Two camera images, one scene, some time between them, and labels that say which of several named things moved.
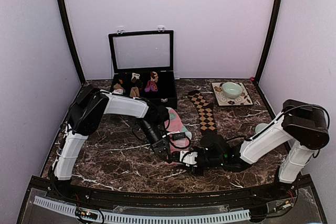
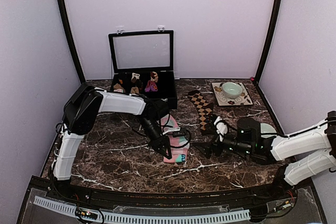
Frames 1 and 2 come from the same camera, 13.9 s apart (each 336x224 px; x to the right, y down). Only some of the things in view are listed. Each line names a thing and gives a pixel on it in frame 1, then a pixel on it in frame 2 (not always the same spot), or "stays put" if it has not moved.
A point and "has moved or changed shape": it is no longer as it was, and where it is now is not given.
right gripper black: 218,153 → 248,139
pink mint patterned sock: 172,124 has moved or changed shape
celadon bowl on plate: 232,89 stays put
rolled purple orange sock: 151,86 stays put
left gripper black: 161,145 stays put
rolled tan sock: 134,92 stays put
